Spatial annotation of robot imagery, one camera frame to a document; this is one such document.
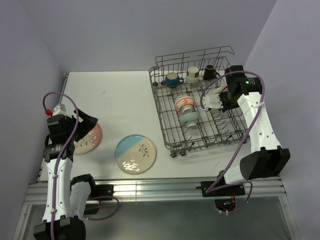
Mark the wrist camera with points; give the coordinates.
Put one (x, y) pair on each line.
(59, 109)
(212, 103)

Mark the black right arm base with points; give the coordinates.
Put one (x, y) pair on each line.
(222, 189)

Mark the dark blue mug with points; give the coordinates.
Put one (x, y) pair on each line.
(172, 80)

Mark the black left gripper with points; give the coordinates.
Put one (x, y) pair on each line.
(86, 125)

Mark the pale green bowl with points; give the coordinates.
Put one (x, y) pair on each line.
(189, 119)

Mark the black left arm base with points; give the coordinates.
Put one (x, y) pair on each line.
(100, 190)

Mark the grey brown tumbler cup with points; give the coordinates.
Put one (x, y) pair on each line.
(192, 75)

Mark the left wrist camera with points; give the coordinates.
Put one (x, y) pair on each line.
(59, 109)

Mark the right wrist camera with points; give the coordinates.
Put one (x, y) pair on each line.
(212, 103)

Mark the brown ceramic mug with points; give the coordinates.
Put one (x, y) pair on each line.
(210, 73)

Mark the aluminium mounting rail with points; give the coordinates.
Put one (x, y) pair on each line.
(176, 189)

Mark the blue cream plate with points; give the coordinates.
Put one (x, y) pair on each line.
(135, 154)
(219, 90)

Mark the grey wire dish rack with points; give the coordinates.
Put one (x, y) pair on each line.
(218, 128)

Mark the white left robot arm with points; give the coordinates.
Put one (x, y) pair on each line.
(66, 197)

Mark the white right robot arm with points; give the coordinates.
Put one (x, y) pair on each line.
(267, 158)

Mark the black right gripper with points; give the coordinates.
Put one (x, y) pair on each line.
(225, 106)

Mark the pink cream plate left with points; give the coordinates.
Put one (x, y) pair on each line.
(90, 141)

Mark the orange patterned small bowl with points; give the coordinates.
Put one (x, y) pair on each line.
(185, 105)

